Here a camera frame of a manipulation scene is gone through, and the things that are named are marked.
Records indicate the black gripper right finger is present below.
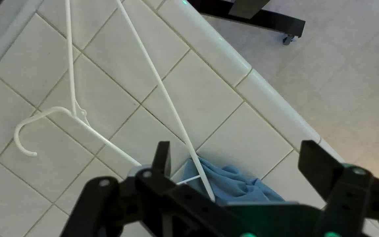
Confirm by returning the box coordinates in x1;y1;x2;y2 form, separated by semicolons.
298;140;379;237

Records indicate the blue folded towel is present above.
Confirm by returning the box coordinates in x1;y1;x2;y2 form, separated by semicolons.
172;156;287;208

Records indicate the black stand base with caster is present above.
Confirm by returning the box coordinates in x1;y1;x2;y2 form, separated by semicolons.
187;0;307;46

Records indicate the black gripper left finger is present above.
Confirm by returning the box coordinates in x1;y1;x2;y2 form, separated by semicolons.
60;140;244;237

